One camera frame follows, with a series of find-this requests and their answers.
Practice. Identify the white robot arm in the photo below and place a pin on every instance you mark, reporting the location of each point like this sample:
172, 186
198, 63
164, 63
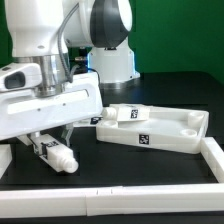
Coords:
39, 90

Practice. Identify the white desk top tray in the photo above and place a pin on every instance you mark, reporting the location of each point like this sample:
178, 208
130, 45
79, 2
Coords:
170, 129

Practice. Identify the white fence bar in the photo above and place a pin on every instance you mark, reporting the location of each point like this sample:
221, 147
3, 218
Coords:
111, 200
214, 156
5, 158

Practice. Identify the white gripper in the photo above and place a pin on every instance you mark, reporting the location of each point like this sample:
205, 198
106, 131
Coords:
22, 112

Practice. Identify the white left fence bar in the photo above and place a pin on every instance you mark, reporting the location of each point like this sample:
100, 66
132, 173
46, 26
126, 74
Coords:
5, 158

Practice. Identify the paper sheet with markers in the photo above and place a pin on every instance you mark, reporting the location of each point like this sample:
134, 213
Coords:
89, 122

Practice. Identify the white right fence bar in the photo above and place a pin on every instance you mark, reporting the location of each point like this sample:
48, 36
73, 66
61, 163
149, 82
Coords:
214, 156

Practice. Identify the white front fence bar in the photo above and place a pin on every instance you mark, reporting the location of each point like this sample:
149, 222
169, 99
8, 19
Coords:
111, 200

